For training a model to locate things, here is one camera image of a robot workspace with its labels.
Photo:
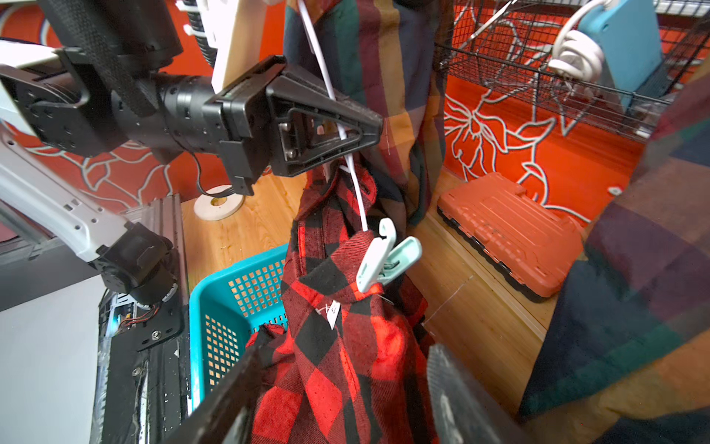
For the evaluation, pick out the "red tool case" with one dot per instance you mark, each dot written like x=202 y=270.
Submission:
x=533 y=248

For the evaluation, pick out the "dark plaid shirt left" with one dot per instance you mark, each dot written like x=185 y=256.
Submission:
x=382 y=54

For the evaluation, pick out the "dark multicolour plaid shirt right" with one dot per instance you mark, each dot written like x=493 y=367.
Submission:
x=626 y=356

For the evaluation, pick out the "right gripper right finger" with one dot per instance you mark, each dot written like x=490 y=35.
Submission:
x=463 y=411

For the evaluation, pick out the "white tape roll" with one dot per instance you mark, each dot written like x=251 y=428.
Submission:
x=209 y=208

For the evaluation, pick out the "red black plaid shirt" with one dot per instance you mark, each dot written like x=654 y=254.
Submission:
x=350 y=367

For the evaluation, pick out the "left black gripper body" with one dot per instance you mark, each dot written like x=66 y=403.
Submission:
x=237 y=125

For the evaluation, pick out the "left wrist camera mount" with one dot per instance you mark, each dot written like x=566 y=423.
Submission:
x=229 y=34

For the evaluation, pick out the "black wire basket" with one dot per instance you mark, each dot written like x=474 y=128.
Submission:
x=505 y=46

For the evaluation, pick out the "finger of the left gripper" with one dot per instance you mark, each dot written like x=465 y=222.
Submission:
x=311 y=128

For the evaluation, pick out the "mint green clothespin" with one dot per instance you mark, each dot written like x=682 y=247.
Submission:
x=386 y=260

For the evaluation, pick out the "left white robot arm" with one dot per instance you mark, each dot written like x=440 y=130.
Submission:
x=106 y=85

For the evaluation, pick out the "teal plastic basket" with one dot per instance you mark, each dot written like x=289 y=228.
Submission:
x=226 y=309

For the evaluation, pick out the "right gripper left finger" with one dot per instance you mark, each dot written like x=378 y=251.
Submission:
x=224 y=402

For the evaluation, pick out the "teal box with cable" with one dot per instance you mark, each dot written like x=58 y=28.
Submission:
x=613 y=44

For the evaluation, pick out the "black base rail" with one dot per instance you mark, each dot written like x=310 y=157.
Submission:
x=142 y=390

